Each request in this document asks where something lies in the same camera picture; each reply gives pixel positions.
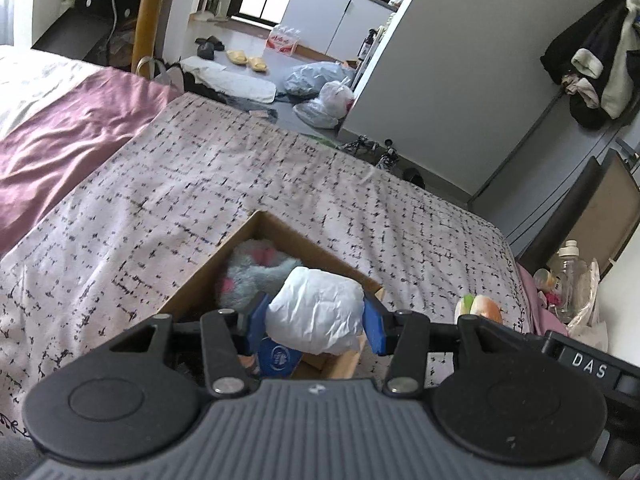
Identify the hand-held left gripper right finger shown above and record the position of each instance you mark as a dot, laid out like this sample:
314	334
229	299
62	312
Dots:
375	329

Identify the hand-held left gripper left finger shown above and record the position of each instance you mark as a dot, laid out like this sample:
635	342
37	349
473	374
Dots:
256	324

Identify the blue patterned soft packet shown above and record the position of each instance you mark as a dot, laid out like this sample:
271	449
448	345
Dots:
279	357

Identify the grey and pink plush toy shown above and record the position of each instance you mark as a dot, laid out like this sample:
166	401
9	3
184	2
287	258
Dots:
250	275

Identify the white soft tissue pack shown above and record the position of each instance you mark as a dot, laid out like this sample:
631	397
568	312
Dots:
315	310

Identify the brown cardboard box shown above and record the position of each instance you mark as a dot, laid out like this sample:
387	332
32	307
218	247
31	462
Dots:
280	232

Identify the clear plastic bottle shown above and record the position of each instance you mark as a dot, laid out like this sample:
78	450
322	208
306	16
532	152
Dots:
570	280

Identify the small clear jar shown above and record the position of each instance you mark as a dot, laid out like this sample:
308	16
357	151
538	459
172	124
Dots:
546	285

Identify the burger plush toy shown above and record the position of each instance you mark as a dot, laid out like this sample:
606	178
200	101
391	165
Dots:
480	307

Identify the black and brown chair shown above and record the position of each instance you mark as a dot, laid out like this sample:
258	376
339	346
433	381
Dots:
600	220

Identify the white plastic bag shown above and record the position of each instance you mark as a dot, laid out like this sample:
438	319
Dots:
337	99

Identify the white floor mat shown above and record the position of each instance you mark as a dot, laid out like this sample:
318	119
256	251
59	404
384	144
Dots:
235	82

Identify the grey plastic bag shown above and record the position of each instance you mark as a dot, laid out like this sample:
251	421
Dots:
315	79

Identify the yellow slipper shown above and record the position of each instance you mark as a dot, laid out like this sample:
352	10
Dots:
257	64
237	57

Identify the purple bed sheet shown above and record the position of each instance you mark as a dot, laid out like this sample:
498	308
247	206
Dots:
75	130

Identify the dark spray bottle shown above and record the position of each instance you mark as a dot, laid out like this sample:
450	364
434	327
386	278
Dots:
366	46

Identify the pack of water bottles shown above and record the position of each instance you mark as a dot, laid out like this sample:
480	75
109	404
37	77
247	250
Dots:
284	41

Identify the hanging black and white clothes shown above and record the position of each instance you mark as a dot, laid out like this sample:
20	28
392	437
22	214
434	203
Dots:
595	60

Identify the white kitchen cabinet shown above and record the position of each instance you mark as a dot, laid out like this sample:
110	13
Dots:
330	15

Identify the yellow wooden round table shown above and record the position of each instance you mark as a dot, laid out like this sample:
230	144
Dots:
147	20

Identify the cream white blanket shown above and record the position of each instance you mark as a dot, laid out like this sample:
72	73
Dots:
35	85

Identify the black low cabinet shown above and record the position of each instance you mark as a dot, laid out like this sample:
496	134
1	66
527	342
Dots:
80	30

